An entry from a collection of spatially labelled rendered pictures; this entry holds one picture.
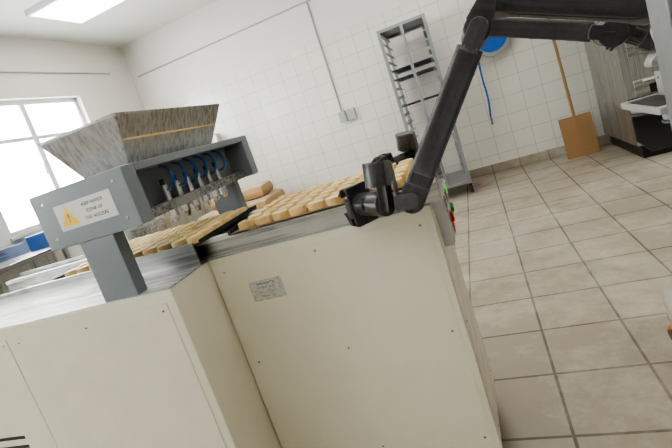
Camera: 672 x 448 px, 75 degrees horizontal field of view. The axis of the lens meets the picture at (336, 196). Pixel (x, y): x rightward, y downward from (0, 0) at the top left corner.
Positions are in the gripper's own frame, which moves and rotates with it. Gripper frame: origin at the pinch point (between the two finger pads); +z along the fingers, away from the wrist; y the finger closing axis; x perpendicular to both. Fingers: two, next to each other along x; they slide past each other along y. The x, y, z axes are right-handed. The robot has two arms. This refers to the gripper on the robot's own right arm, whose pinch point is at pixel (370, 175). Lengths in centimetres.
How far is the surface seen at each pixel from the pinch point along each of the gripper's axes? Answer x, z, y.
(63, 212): -10, 89, 22
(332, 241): 20.3, 30.7, -9.8
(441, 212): 37.9, 5.6, -11.0
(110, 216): 0, 79, 17
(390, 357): 24, 27, -47
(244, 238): 1.1, 48.7, -2.5
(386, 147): -313, -225, -25
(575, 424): 41, -17, -91
